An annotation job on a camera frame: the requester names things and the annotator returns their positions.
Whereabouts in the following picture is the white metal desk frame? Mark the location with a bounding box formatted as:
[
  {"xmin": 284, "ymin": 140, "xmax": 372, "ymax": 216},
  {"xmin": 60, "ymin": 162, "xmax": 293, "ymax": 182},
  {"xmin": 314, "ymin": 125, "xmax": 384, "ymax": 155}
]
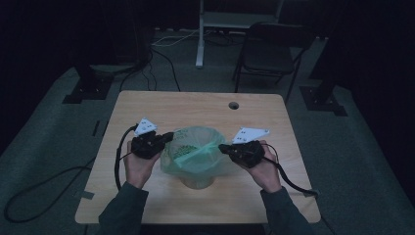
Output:
[{"xmin": 195, "ymin": 0, "xmax": 285, "ymax": 69}]

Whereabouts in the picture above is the person's left hand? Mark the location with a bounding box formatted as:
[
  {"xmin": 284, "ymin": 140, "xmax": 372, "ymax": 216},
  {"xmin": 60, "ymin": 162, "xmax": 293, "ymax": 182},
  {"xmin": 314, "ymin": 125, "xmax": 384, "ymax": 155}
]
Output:
[{"xmin": 122, "ymin": 140, "xmax": 161, "ymax": 189}]

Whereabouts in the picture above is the white floor cable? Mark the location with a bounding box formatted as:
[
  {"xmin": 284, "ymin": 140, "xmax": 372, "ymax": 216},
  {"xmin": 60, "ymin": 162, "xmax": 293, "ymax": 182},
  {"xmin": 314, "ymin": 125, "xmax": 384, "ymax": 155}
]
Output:
[{"xmin": 151, "ymin": 28, "xmax": 201, "ymax": 47}]

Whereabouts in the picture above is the person's right hand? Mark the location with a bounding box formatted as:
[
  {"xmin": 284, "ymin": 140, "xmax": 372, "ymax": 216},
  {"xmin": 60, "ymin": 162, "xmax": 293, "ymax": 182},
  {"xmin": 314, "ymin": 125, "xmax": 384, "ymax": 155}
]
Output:
[{"xmin": 243, "ymin": 140, "xmax": 282, "ymax": 194}]

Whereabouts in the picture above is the black stand with base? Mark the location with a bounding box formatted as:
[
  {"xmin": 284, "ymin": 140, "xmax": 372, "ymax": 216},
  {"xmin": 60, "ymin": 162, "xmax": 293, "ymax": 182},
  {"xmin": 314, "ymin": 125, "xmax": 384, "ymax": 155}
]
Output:
[
  {"xmin": 62, "ymin": 63, "xmax": 115, "ymax": 105},
  {"xmin": 299, "ymin": 0, "xmax": 348, "ymax": 118}
]

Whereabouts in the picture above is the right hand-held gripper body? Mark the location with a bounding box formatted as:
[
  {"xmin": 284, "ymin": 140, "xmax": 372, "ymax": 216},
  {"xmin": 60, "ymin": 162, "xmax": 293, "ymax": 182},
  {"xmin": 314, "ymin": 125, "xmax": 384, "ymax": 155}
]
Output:
[{"xmin": 229, "ymin": 126, "xmax": 271, "ymax": 169}]

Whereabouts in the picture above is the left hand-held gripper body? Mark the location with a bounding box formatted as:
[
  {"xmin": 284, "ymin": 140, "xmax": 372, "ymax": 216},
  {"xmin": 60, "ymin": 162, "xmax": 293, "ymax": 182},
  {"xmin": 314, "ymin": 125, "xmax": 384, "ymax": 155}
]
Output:
[{"xmin": 130, "ymin": 117, "xmax": 164, "ymax": 160}]

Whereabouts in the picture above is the clear plastic bin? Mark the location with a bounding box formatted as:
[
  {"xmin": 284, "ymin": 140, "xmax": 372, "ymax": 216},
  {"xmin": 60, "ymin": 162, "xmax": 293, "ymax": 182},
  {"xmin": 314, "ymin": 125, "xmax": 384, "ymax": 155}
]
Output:
[{"xmin": 179, "ymin": 172, "xmax": 216, "ymax": 191}]

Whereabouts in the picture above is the black floor cable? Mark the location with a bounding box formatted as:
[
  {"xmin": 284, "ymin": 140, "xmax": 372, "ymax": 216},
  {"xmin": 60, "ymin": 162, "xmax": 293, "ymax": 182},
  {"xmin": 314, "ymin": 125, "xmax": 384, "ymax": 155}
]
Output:
[{"xmin": 118, "ymin": 48, "xmax": 181, "ymax": 92}]

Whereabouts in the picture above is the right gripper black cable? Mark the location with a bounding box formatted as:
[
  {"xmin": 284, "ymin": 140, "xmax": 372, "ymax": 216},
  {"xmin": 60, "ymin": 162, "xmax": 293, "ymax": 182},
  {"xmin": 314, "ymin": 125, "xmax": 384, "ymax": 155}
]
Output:
[{"xmin": 262, "ymin": 142, "xmax": 319, "ymax": 199}]

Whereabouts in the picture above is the green plastic bag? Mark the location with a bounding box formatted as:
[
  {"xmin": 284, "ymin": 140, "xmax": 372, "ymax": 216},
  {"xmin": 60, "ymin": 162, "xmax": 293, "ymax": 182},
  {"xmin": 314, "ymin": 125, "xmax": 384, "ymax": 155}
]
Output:
[{"xmin": 160, "ymin": 125, "xmax": 237, "ymax": 179}]

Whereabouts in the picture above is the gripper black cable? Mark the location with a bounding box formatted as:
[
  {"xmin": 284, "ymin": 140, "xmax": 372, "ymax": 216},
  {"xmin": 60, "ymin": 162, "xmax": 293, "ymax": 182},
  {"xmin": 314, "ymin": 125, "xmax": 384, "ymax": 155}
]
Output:
[
  {"xmin": 3, "ymin": 123, "xmax": 140, "ymax": 224},
  {"xmin": 262, "ymin": 142, "xmax": 319, "ymax": 199}
]

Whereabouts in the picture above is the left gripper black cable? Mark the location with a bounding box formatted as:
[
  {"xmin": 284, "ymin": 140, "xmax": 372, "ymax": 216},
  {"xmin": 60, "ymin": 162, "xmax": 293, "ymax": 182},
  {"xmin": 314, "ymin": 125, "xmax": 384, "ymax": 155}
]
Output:
[{"xmin": 3, "ymin": 123, "xmax": 140, "ymax": 224}]

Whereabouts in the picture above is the black folding chair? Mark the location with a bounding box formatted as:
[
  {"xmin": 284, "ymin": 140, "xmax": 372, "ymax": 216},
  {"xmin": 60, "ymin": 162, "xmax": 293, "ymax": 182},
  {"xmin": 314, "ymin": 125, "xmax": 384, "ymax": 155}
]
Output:
[{"xmin": 232, "ymin": 21, "xmax": 316, "ymax": 106}]

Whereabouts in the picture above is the grey tape piece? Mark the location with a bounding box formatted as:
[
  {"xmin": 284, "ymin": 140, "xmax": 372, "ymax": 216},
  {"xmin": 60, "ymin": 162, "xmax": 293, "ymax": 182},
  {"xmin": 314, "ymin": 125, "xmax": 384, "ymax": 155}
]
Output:
[
  {"xmin": 72, "ymin": 190, "xmax": 96, "ymax": 201},
  {"xmin": 302, "ymin": 188, "xmax": 321, "ymax": 199}
]

